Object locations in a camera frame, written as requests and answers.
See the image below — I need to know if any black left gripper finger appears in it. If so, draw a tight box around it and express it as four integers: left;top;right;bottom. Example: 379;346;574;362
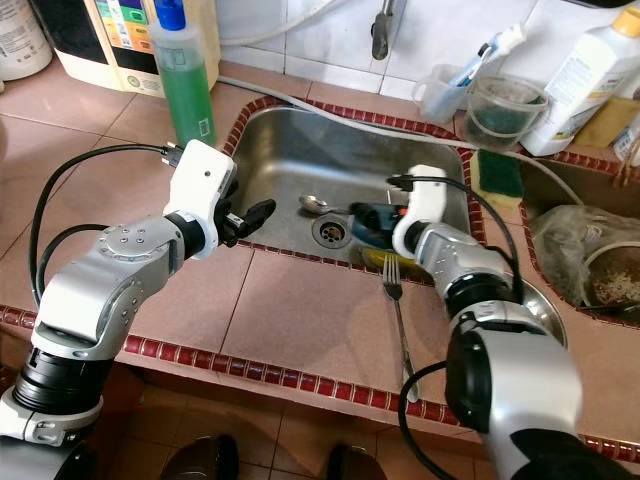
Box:
234;197;278;243

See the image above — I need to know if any teal mug with rabbit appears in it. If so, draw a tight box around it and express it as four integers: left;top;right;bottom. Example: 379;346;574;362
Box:
350;200;406;251

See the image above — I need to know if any yellow plastic bowl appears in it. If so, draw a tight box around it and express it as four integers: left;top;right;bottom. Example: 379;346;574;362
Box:
363;245;431;283

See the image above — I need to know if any steel spoon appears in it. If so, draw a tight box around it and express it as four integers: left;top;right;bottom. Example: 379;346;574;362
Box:
298;195;351;216

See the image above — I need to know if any small steel bowl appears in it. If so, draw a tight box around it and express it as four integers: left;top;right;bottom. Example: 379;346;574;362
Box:
510;278;569;351

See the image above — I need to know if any steel sink basin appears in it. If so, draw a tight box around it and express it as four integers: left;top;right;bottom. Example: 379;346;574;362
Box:
240;105;481;263
520;160;640;326

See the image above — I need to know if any steel fork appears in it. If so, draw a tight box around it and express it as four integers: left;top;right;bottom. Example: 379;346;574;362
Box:
382;253;421;404

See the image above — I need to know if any green yellow scrub sponge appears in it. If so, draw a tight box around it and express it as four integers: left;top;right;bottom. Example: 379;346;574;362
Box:
478;150;526;196

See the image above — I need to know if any small clear plastic cup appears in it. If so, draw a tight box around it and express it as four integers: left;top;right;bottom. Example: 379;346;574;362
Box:
413;63;469;123

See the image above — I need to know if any green dish soap bottle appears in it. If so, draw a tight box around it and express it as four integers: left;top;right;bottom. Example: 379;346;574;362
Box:
148;0;219;149

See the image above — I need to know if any clear plastic measuring cup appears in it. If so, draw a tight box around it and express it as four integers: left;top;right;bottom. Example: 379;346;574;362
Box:
463;75;551;151

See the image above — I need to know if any clear plastic bag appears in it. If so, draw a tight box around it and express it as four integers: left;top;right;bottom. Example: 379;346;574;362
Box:
532;203;640;301

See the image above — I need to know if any thin white tube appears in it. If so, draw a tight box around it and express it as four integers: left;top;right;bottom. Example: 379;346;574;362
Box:
220;0;346;49

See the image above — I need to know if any white blue toothbrush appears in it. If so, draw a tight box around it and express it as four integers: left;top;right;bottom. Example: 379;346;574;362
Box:
450;22;529;91

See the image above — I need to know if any white bottle with yellow cap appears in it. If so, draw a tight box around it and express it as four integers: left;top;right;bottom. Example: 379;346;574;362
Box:
520;8;640;158

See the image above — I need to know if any cream water filter appliance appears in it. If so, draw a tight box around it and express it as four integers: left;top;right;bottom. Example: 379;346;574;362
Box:
28;0;221;96

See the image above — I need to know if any steel mesh strainer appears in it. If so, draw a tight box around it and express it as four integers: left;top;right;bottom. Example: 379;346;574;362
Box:
585;245;640;313

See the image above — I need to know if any black left robot foot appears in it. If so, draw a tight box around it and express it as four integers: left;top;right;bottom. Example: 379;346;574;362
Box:
160;435;241;480

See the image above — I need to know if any black robot foot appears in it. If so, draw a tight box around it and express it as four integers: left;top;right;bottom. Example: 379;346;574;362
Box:
325;445;386;480
160;435;241;480

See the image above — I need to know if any black right robot foot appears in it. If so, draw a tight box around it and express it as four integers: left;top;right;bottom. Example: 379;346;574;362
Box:
325;445;386;480

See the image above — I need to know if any white plastic jar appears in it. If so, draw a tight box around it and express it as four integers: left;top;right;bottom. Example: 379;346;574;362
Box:
0;0;53;81

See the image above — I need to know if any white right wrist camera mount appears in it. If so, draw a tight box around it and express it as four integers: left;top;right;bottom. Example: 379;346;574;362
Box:
392;163;449;256

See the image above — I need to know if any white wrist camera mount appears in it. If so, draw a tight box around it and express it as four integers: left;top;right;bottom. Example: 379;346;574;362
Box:
165;140;239;259
392;163;449;256

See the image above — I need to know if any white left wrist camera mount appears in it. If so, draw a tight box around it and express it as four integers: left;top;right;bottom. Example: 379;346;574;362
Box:
165;140;239;259

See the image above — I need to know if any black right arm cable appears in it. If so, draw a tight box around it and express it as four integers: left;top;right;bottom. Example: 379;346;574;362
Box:
386;172;527;301

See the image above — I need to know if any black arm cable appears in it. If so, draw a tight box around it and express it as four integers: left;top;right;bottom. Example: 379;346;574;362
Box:
386;172;527;301
28;142;189;306

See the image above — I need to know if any white drain hose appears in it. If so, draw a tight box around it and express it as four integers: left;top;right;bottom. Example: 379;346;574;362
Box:
220;75;553;191

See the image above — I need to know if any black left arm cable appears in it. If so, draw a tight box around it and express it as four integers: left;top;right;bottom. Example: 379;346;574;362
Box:
28;142;189;306

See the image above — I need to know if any grey wall tap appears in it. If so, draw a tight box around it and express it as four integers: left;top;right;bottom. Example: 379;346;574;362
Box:
370;0;401;61

